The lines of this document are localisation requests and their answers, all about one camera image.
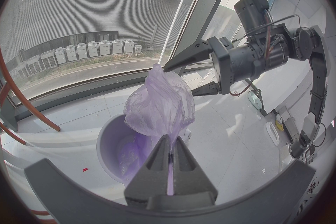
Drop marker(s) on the grey trash bin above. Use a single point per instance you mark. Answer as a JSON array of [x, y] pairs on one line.
[[105, 144]]

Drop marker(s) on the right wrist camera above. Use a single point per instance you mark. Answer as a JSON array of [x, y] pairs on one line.
[[226, 42]]

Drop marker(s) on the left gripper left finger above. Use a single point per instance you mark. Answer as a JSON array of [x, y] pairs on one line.
[[154, 178]]

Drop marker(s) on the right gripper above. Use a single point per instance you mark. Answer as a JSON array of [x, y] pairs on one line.
[[244, 62]]

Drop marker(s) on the purple plastic bag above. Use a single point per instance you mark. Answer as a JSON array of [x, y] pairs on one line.
[[160, 104]]

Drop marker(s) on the crumpled white paper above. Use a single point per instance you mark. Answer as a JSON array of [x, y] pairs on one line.
[[187, 135]]

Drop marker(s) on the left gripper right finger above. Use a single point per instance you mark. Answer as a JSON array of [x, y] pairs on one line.
[[189, 178]]

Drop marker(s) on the window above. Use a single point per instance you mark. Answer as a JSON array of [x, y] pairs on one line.
[[78, 34]]

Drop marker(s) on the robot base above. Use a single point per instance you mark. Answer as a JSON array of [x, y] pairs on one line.
[[312, 202]]

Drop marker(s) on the white chair with wooden legs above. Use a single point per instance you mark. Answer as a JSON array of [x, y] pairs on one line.
[[55, 127]]

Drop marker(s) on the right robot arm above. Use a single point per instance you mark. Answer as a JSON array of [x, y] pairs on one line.
[[252, 13]]

